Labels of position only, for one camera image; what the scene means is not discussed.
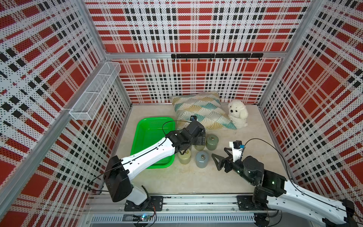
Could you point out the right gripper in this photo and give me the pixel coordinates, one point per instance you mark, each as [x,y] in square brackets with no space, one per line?
[229,161]

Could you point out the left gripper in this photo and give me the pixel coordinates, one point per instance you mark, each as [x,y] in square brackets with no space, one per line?
[201,139]

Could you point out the beige tea canister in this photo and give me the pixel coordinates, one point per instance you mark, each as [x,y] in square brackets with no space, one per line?
[199,147]
[184,158]

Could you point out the grey-green tea canister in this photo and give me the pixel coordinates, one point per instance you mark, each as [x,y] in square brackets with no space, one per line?
[212,142]

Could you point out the blue-grey tea canister back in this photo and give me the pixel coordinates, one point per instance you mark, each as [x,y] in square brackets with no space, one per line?
[202,159]

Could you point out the beige tea canister back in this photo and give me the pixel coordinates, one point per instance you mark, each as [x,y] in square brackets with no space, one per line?
[184,158]

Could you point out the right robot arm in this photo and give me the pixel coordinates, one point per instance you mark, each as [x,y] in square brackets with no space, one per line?
[274,191]

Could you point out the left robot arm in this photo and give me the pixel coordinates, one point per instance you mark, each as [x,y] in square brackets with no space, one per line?
[120,172]

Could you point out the green plastic perforated basket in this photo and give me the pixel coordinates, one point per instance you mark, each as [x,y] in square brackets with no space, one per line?
[149,131]

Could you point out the fan-pattern cushion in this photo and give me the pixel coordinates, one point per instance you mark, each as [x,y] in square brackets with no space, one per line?
[206,107]

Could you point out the white plush dog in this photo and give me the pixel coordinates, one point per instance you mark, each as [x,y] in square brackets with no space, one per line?
[238,113]

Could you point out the green circuit board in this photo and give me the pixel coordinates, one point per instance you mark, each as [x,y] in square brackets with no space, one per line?
[141,218]

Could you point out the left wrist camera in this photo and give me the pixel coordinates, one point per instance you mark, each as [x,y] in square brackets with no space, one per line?
[193,118]

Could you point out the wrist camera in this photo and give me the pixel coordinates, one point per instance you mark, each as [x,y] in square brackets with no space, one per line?
[193,118]
[237,149]

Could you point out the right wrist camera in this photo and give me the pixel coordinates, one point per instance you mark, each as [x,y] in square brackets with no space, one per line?
[237,149]

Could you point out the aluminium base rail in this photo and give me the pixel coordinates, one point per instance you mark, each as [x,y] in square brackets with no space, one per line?
[177,203]

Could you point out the black hook rail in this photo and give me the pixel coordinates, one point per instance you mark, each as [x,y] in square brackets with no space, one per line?
[218,56]

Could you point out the white wire mesh shelf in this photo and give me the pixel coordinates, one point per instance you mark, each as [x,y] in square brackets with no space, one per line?
[87,106]

